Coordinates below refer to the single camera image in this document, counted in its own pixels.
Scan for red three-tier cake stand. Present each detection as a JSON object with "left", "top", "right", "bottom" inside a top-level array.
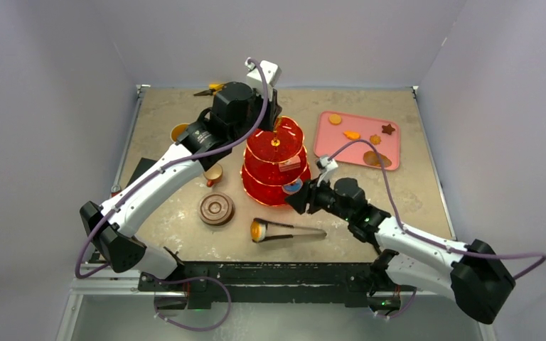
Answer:
[{"left": 240, "top": 116, "right": 311, "bottom": 207}]

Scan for blue frosted donut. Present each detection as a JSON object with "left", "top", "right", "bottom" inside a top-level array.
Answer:
[{"left": 282, "top": 178, "right": 304, "bottom": 195}]

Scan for black serving tongs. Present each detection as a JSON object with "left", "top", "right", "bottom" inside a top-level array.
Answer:
[{"left": 253, "top": 218, "right": 327, "bottom": 243}]

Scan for small copper cup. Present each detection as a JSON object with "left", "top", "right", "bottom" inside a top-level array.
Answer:
[{"left": 203, "top": 163, "right": 224, "bottom": 188}]

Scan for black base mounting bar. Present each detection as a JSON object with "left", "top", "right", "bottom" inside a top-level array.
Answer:
[{"left": 139, "top": 261, "right": 414, "bottom": 313}]

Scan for brown bread roll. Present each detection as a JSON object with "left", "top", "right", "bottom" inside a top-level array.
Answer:
[{"left": 363, "top": 151, "right": 392, "bottom": 168}]

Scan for orange duck pastry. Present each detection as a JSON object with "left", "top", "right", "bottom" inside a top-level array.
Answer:
[{"left": 343, "top": 131, "right": 360, "bottom": 141}]

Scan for brown star cookie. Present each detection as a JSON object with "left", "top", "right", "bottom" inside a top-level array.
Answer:
[{"left": 382, "top": 124, "right": 396, "bottom": 136}]

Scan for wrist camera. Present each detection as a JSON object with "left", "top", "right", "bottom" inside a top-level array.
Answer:
[
  {"left": 316, "top": 156, "right": 338, "bottom": 187},
  {"left": 245, "top": 58, "right": 282, "bottom": 102}
]

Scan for round brown wooden lid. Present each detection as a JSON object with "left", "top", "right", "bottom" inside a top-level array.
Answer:
[{"left": 198, "top": 192, "right": 235, "bottom": 227}]

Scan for yellow-handled pliers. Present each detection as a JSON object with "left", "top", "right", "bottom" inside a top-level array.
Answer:
[{"left": 193, "top": 83, "right": 225, "bottom": 97}]

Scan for flower-shaped orange cookie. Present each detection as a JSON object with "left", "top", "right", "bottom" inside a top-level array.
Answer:
[{"left": 369, "top": 134, "right": 382, "bottom": 146}]

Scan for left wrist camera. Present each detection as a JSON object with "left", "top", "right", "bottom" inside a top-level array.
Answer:
[{"left": 245, "top": 58, "right": 282, "bottom": 102}]

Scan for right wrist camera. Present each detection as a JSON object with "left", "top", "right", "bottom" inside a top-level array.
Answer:
[{"left": 316, "top": 156, "right": 338, "bottom": 187}]

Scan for round orange cookie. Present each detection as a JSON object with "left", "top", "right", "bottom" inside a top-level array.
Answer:
[{"left": 328, "top": 114, "right": 343, "bottom": 125}]

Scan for pink serving tray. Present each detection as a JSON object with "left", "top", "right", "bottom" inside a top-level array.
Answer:
[{"left": 314, "top": 111, "right": 401, "bottom": 171}]

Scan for yellow frosted donut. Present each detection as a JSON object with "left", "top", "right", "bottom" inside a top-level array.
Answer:
[{"left": 250, "top": 220, "right": 267, "bottom": 243}]

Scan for white mug with tea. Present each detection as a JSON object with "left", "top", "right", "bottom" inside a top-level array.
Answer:
[{"left": 170, "top": 123, "right": 188, "bottom": 142}]

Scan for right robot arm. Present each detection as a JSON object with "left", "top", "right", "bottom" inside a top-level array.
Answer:
[{"left": 285, "top": 178, "right": 515, "bottom": 325}]

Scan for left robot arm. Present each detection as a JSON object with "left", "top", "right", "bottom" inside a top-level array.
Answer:
[{"left": 80, "top": 82, "right": 281, "bottom": 291}]

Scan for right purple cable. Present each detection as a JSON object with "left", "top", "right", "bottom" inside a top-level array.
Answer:
[{"left": 327, "top": 139, "right": 546, "bottom": 322}]

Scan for pink layered cake slice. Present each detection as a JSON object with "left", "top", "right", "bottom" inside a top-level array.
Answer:
[{"left": 278, "top": 156, "right": 301, "bottom": 173}]

